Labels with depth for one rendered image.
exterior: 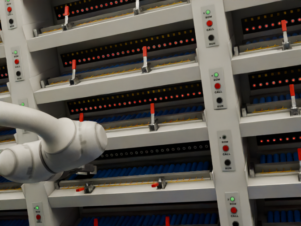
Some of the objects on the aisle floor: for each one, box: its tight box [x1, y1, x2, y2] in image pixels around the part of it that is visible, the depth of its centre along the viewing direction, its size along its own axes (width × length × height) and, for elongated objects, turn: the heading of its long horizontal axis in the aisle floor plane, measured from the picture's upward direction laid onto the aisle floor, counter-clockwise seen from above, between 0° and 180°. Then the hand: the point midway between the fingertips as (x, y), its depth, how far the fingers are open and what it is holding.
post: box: [0, 0, 80, 226], centre depth 148 cm, size 20×9×169 cm
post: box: [191, 0, 256, 226], centre depth 125 cm, size 20×9×169 cm
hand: (86, 170), depth 137 cm, fingers open, 3 cm apart
